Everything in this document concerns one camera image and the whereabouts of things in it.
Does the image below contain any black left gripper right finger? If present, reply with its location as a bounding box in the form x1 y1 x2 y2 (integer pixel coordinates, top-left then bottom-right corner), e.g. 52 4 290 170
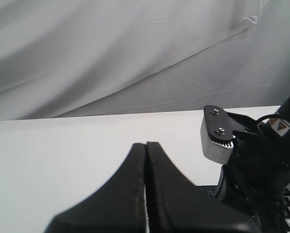
146 142 256 233

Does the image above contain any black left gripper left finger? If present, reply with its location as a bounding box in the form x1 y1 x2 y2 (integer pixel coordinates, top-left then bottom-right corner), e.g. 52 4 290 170
45 143 147 233

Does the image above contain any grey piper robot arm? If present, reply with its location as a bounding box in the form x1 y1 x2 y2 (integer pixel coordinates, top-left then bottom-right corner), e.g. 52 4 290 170
46 96 290 233

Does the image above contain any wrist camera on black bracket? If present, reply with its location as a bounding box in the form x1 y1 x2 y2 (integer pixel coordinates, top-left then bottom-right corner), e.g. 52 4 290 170
200 105 259 165

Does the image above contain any grey fabric backdrop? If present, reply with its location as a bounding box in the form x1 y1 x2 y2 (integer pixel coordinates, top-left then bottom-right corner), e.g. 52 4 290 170
0 0 290 120

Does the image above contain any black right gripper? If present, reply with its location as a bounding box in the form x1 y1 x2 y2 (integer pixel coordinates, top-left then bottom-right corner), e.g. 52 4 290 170
214 126 290 214

